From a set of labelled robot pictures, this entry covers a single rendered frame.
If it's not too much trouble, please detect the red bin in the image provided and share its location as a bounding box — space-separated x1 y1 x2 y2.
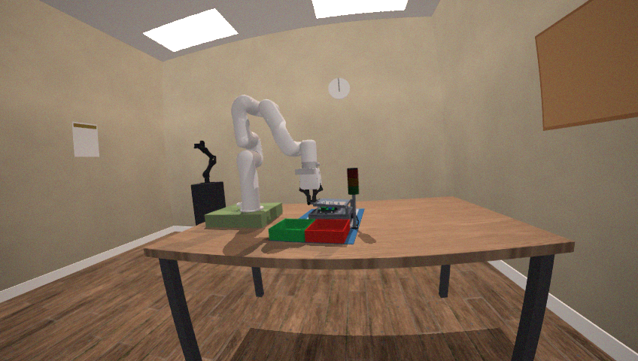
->
305 219 350 244

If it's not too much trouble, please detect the green open bin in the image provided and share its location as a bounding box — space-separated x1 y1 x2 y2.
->
268 219 315 242

